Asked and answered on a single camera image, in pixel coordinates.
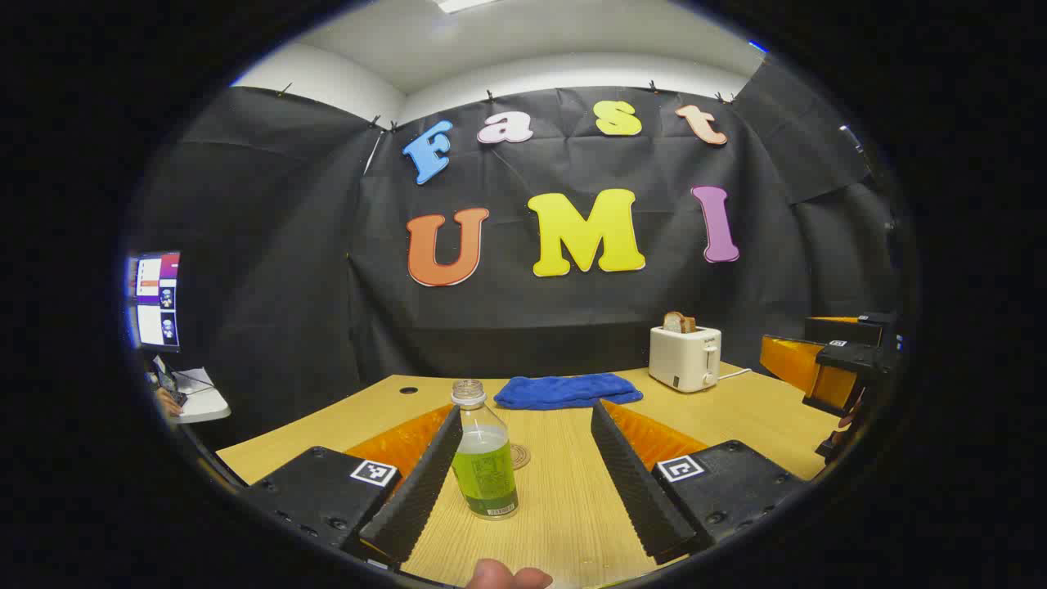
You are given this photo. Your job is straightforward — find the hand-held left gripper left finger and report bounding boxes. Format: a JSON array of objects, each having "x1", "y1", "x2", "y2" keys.
[{"x1": 241, "y1": 403, "x2": 464, "y2": 569}]

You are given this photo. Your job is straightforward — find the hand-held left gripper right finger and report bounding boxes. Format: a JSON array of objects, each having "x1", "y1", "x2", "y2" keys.
[{"x1": 589, "y1": 398, "x2": 807, "y2": 566}]

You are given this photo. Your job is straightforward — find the green label water bottle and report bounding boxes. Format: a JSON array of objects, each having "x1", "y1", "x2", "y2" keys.
[{"x1": 451, "y1": 379, "x2": 519, "y2": 521}]

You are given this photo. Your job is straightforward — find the white toaster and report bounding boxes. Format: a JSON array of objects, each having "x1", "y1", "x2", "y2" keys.
[{"x1": 649, "y1": 325, "x2": 722, "y2": 393}]

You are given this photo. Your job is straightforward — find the blue folded towel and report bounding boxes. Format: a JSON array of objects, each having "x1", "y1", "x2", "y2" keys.
[{"x1": 493, "y1": 373, "x2": 644, "y2": 411}]

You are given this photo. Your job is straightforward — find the white side desk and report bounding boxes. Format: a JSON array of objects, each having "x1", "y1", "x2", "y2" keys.
[{"x1": 168, "y1": 367, "x2": 231, "y2": 424}]

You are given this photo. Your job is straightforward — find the black backdrop cloth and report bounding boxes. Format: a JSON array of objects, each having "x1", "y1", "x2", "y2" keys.
[{"x1": 135, "y1": 57, "x2": 901, "y2": 451}]

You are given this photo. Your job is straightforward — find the computer monitor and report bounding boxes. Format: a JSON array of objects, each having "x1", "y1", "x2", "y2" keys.
[{"x1": 127, "y1": 250, "x2": 182, "y2": 354}]

